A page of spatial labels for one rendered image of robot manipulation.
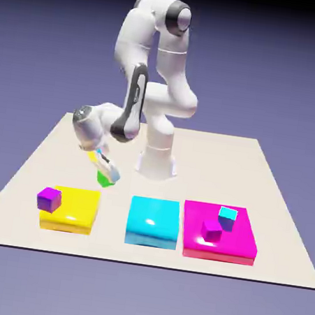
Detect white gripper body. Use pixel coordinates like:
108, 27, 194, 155
84, 147, 124, 184

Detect small green cube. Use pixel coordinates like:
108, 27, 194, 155
94, 169, 117, 189

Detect small purple cube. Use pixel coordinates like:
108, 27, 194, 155
34, 185, 64, 215

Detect small magenta cube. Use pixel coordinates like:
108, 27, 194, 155
200, 218, 225, 244

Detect small cyan cube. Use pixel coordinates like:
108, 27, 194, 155
216, 205, 239, 233

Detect large yellow box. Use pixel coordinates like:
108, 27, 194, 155
37, 182, 102, 237

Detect large cyan box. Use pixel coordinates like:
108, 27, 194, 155
124, 194, 184, 252

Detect large magenta box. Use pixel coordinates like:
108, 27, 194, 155
177, 199, 263, 267

